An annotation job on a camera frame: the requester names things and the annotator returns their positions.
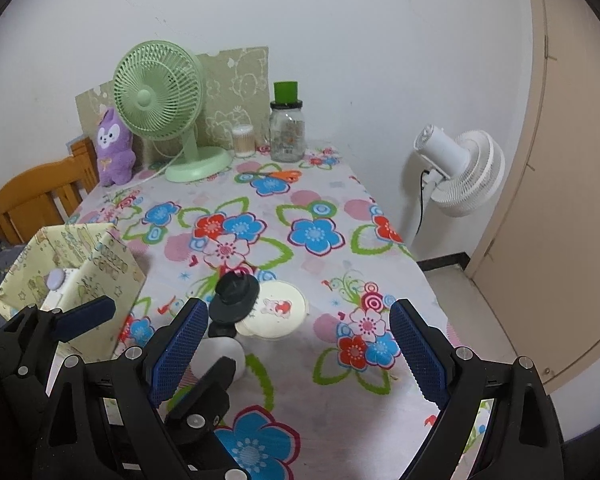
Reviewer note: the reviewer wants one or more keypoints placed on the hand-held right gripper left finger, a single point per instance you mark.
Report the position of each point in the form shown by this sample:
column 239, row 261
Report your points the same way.
column 175, row 355

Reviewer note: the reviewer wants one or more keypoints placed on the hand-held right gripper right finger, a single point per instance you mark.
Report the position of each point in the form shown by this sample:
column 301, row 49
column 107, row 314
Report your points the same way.
column 420, row 355

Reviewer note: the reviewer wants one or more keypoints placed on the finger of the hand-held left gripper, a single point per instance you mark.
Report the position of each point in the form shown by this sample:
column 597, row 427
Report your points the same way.
column 87, row 315
column 207, row 390

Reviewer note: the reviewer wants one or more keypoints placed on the white round plug device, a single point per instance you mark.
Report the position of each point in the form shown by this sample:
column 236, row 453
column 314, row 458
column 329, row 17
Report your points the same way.
column 220, row 355

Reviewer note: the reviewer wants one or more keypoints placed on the lavender round object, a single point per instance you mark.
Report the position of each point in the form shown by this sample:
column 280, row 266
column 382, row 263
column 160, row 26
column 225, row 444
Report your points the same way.
column 55, row 279

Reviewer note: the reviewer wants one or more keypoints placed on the yellow printed storage box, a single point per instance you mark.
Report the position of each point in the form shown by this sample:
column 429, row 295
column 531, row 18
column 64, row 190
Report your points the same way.
column 115, row 270

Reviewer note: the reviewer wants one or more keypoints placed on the black round mount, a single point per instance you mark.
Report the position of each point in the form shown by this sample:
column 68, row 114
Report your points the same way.
column 235, row 300

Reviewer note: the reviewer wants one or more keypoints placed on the wooden chair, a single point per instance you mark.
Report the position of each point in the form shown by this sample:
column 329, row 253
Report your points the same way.
column 30, row 195

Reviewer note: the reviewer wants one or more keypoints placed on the purple plush toy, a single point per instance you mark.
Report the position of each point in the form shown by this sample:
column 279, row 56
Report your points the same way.
column 112, row 160

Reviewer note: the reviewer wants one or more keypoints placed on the white standing fan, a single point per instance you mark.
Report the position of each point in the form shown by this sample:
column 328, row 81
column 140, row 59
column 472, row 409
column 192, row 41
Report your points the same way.
column 472, row 175

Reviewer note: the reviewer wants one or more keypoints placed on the cotton swab container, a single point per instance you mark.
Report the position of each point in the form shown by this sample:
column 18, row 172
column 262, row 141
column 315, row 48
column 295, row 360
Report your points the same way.
column 242, row 142

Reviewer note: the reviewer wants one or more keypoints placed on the green desk fan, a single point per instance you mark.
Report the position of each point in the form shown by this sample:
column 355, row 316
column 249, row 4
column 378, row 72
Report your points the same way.
column 150, row 95

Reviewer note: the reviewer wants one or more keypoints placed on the beige door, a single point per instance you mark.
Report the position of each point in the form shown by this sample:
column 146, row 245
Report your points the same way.
column 570, row 160

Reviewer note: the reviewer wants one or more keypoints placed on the glass jar with green lid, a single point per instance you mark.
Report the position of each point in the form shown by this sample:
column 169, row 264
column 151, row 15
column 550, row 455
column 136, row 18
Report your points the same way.
column 286, row 135

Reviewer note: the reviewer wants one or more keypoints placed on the beige printed board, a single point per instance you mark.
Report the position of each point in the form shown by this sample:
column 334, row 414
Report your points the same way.
column 235, row 85

